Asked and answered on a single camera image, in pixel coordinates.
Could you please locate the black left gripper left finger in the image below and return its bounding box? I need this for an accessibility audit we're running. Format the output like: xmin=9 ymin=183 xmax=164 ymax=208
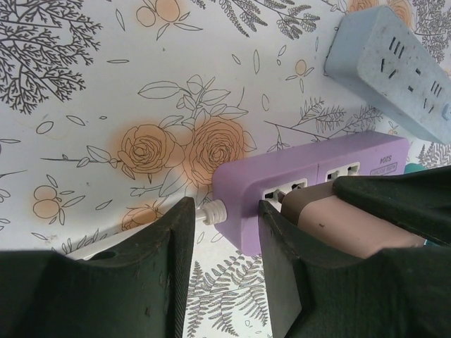
xmin=0 ymin=196 xmax=197 ymax=338

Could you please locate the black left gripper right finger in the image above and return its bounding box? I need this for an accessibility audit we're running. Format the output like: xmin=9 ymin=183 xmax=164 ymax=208
xmin=258 ymin=200 xmax=451 ymax=338

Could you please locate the dusty pink plug adapter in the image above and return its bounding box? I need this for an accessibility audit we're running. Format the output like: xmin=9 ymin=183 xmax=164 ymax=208
xmin=280 ymin=185 xmax=426 ymax=262

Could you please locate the purple power strip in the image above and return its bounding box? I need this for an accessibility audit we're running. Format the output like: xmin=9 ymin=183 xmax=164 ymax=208
xmin=213 ymin=131 xmax=412 ymax=256

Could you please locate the blue-grey power strip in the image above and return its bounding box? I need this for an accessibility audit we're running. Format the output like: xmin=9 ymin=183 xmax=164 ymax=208
xmin=323 ymin=5 xmax=451 ymax=144

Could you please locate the floral tablecloth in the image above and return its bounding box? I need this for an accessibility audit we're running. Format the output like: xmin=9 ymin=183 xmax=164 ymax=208
xmin=0 ymin=0 xmax=451 ymax=338

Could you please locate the white power strip cable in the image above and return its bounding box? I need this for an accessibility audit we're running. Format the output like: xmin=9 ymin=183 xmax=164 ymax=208
xmin=63 ymin=199 xmax=227 ymax=261

